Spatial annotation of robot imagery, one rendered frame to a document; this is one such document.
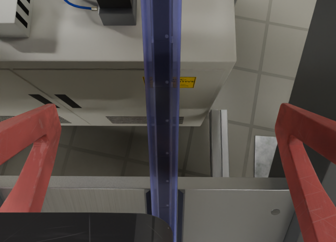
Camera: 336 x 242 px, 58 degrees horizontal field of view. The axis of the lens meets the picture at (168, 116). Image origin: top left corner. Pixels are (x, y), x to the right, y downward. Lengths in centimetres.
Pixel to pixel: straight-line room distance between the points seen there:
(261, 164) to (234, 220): 87
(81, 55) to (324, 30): 37
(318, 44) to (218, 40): 30
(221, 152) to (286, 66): 55
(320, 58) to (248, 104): 94
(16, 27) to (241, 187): 39
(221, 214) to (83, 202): 9
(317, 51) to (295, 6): 113
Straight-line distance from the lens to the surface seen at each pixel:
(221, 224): 21
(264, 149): 108
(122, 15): 46
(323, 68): 17
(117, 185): 19
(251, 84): 113
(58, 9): 52
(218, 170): 73
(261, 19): 124
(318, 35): 18
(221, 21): 49
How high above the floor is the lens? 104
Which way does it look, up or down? 78 degrees down
